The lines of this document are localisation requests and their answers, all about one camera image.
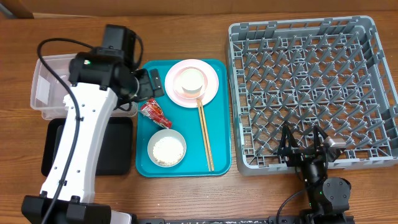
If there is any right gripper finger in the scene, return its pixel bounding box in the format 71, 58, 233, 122
277, 125, 299, 152
313, 125, 328, 151

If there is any red snack wrapper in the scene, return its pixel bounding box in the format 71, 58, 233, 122
140, 98, 172, 129

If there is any grey dishwasher rack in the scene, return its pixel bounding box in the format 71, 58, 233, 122
226, 16, 397, 175

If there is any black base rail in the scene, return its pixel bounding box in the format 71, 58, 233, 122
136, 215, 355, 224

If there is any grey bowl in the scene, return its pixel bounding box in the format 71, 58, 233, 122
147, 129, 187, 167

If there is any wooden chopstick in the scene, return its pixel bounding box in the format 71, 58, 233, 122
197, 98, 212, 172
201, 102, 215, 172

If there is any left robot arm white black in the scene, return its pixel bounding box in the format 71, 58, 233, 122
21, 24, 164, 223

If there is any cream cup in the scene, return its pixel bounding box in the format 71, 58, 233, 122
180, 68, 204, 95

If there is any white rice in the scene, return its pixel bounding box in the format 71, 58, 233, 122
153, 137, 184, 167

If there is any pink plate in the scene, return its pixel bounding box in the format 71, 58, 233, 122
164, 59, 219, 108

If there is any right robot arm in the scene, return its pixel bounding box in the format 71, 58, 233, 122
275, 125, 354, 223

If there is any pink bowl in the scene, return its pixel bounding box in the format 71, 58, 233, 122
173, 67, 208, 100

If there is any clear plastic bin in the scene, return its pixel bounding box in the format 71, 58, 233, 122
30, 53, 139, 121

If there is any black tray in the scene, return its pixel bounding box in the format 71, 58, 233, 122
41, 117, 133, 177

